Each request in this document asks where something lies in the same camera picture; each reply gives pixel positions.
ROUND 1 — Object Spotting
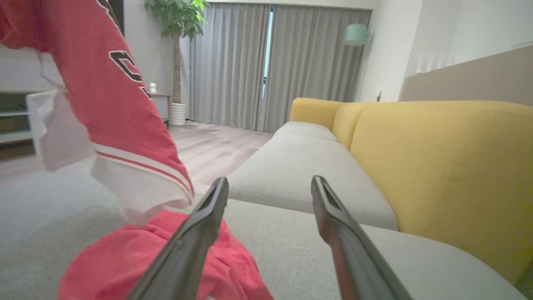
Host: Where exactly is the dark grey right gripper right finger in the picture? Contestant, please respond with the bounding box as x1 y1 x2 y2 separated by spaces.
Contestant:
311 175 413 300

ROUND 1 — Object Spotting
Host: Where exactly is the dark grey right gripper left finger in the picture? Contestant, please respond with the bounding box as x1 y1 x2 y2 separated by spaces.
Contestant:
127 177 229 300

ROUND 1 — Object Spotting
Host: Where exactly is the red and white jersey garment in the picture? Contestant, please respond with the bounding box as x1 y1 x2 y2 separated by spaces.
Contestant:
0 0 275 300

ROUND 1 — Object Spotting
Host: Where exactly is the wide grey sofa chaise seat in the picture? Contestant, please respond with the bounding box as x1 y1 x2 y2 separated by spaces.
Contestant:
0 167 529 300

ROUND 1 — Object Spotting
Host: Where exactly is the long grey sofa seat cushion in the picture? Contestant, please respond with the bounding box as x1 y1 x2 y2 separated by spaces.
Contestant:
227 132 399 231

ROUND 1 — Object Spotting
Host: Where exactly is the small yellow sofa backrest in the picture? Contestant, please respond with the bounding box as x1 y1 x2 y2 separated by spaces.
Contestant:
332 102 372 150

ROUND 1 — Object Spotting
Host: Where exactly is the short grey sofa seat cushion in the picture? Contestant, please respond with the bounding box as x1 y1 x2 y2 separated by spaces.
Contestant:
273 121 339 143

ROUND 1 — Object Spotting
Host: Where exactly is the white ribbed plant pot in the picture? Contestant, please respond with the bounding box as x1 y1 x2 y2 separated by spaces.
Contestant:
169 102 188 127

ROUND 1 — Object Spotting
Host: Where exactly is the large yellow sofa backrest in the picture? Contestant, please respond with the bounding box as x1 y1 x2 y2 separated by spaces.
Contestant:
350 100 533 286

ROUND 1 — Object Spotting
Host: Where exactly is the yellow sofa armrest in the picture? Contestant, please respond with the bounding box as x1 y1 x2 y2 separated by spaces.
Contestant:
289 97 347 132

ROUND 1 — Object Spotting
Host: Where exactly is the grey pleated curtain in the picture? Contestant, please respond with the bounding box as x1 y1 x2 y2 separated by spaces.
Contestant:
189 3 271 132
262 5 372 134

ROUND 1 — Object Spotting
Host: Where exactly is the bright window strip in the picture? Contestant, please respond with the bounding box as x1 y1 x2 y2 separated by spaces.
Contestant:
262 10 275 100

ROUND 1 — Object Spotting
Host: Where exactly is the mint green lamp shade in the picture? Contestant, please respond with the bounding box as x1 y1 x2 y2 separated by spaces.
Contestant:
343 23 369 47

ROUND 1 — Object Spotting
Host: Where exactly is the green leafy indoor tree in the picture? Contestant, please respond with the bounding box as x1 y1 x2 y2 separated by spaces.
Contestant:
144 0 211 105

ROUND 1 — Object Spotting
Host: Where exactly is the low grey tv cabinet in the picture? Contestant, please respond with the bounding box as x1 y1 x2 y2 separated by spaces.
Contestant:
0 85 172 162

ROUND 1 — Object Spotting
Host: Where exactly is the black wall television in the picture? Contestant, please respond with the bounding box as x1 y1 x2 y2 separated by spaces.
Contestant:
106 0 125 36

